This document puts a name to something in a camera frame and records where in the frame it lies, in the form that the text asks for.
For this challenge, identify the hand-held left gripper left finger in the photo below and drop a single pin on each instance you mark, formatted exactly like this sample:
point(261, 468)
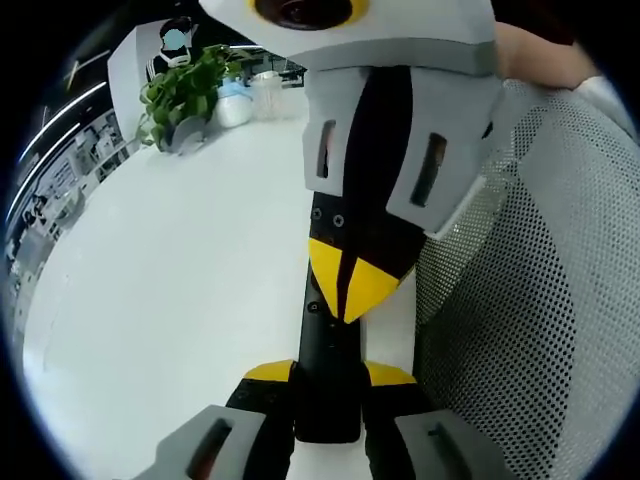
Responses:
point(220, 440)

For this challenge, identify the white and blue bottle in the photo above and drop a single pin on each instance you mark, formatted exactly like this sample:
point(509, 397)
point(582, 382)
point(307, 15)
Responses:
point(232, 107)

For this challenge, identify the potted green plant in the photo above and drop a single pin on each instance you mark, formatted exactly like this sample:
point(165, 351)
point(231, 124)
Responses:
point(190, 85)

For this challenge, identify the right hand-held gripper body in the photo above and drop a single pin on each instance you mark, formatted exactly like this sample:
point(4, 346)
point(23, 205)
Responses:
point(400, 40)

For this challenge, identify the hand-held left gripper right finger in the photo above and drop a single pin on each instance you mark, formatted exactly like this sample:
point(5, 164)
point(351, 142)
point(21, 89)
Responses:
point(425, 445)

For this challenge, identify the black remote control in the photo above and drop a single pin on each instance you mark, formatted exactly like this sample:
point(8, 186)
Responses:
point(330, 395)

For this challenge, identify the clear plastic container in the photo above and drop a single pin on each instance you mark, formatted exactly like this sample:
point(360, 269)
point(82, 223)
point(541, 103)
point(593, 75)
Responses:
point(267, 97)

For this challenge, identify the white square pillar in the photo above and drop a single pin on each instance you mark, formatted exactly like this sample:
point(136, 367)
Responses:
point(125, 75)

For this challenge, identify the white mesh office chair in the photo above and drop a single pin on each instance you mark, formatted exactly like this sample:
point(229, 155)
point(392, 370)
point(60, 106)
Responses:
point(525, 300)

